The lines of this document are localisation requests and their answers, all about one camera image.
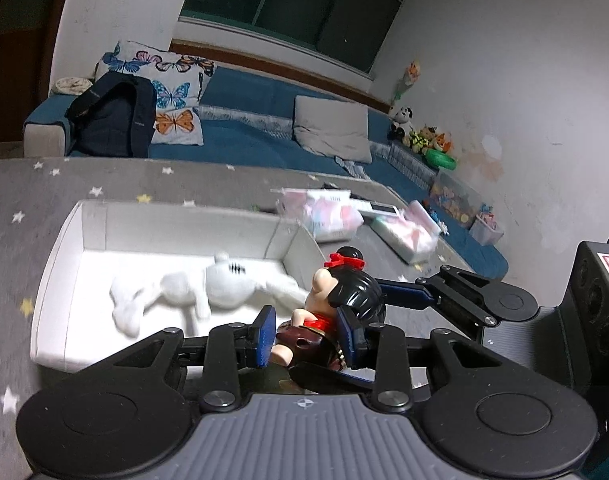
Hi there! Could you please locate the black-haired doll figure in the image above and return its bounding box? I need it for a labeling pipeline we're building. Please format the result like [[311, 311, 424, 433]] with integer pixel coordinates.
[[272, 245, 388, 397]]

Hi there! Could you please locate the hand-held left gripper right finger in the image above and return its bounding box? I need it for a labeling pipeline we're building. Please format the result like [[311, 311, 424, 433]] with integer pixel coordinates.
[[335, 305, 506, 411]]

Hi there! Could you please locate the wall flower decoration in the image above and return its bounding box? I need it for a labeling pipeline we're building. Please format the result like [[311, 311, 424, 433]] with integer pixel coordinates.
[[395, 60, 422, 104]]

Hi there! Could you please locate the beige folded cloth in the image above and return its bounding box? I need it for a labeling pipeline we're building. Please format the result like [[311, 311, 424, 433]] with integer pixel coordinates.
[[53, 76, 94, 96]]

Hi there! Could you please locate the dark window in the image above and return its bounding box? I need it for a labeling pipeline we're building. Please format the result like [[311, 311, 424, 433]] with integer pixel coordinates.
[[177, 0, 416, 79]]

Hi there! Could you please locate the pink tissue pack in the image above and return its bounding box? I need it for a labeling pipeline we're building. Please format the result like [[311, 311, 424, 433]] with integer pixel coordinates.
[[369, 200, 443, 266], [278, 186, 365, 244]]

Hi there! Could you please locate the small clear storage box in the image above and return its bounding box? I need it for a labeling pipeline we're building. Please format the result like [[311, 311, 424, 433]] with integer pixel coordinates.
[[468, 205, 506, 247]]

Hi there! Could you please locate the blue sofa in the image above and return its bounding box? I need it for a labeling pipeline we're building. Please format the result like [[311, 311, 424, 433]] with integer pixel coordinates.
[[23, 62, 510, 279]]

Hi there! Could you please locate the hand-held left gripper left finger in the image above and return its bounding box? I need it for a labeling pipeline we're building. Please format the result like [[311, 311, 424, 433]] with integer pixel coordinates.
[[78, 306, 278, 412]]

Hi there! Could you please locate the butterfly print pillow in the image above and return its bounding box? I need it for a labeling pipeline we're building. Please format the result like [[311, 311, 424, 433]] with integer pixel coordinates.
[[95, 40, 216, 147]]

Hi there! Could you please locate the white cardboard box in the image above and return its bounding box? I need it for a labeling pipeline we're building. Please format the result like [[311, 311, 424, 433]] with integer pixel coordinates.
[[29, 200, 331, 376]]

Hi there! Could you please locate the white flat device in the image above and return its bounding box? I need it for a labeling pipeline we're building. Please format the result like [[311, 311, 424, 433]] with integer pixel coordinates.
[[351, 197, 401, 222]]

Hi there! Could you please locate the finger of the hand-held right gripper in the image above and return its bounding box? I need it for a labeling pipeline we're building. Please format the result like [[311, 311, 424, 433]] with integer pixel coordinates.
[[373, 264, 496, 343]]

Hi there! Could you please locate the grey plain pillow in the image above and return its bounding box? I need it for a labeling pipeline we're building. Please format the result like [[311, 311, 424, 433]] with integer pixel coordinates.
[[292, 95, 374, 165]]

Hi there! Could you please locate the dark navy jacket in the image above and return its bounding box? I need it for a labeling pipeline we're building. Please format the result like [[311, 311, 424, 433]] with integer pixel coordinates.
[[64, 71, 158, 159]]

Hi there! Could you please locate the panda plush toy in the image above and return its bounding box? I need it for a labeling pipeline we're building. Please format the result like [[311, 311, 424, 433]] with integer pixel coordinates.
[[388, 105, 418, 144]]

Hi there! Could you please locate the white plush toy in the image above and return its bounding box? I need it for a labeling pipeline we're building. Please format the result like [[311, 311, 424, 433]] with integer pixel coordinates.
[[109, 252, 311, 338]]

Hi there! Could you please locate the yellow plush toy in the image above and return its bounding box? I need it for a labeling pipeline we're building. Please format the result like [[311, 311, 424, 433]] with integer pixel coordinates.
[[409, 127, 438, 154]]

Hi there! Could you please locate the grey striped cloth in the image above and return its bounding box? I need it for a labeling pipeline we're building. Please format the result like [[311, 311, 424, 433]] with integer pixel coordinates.
[[335, 156, 373, 181]]

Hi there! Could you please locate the grey star-print tablecloth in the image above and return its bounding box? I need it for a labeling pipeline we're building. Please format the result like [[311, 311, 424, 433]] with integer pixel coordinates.
[[0, 157, 485, 480]]

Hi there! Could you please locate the large clear storage box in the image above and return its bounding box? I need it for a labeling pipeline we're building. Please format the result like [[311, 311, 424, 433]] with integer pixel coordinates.
[[429, 169, 486, 229]]

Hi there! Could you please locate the green ring toy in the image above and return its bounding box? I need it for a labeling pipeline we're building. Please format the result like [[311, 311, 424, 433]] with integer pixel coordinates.
[[423, 149, 458, 171]]

